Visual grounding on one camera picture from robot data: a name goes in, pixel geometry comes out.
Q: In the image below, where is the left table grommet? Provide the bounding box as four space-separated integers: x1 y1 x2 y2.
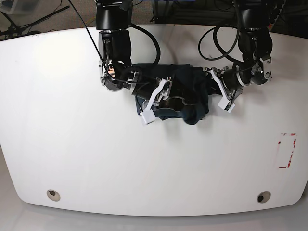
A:
47 190 61 202

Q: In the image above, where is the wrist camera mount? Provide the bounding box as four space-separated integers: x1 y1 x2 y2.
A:
135 77 173 125
203 67 243 113

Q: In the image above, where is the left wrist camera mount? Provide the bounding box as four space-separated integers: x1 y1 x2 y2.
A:
203 67 243 113

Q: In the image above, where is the right table grommet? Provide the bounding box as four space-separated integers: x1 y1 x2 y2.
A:
257 191 271 204

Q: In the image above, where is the red tape marking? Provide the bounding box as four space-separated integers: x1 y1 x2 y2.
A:
275 133 297 169

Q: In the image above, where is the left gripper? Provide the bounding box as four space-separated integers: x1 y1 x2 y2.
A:
204 66 252 99

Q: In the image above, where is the power strip with red light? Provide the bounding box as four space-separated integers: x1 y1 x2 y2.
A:
268 0 286 31

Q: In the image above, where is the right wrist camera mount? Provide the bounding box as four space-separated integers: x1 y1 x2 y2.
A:
135 77 173 125

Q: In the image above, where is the table grommet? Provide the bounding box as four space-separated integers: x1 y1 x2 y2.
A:
47 190 61 202
257 191 271 204

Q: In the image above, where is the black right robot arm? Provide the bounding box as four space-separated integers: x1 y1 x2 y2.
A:
96 0 198 112

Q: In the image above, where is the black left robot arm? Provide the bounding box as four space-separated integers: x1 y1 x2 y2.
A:
211 0 273 101

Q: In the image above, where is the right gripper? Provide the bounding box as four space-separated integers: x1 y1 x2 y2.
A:
125 71 195 111

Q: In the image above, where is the dark blue T-shirt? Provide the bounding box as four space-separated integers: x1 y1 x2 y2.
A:
134 64 210 125

